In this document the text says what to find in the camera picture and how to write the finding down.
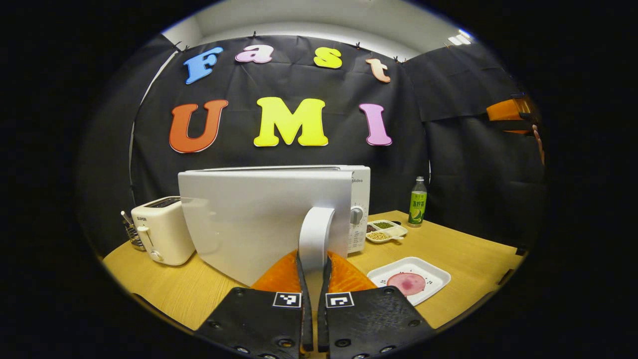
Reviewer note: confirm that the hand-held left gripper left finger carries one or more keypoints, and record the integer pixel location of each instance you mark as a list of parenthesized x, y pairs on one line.
[(306, 319)]

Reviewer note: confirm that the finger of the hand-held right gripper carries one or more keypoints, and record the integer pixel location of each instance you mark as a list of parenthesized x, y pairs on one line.
[(508, 112)]

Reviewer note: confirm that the white microwave oven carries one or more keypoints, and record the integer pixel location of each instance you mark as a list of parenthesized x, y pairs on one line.
[(249, 224)]

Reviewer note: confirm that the green drink bottle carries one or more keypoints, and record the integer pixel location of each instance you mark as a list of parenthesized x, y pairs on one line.
[(417, 204)]

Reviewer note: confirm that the white square plate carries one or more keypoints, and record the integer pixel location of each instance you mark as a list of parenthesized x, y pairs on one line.
[(433, 279)]

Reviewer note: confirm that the white toaster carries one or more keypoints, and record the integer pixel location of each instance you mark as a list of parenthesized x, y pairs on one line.
[(164, 234)]

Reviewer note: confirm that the white divided bean dish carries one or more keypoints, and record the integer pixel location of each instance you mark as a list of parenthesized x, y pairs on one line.
[(386, 232)]

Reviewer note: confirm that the ceiling light panel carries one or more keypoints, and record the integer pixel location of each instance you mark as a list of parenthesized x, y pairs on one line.
[(459, 39)]

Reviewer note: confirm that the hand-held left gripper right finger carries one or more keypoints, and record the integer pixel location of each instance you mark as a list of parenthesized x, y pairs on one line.
[(323, 324)]

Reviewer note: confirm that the pink ham slice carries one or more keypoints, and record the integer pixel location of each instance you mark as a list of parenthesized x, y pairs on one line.
[(406, 283)]

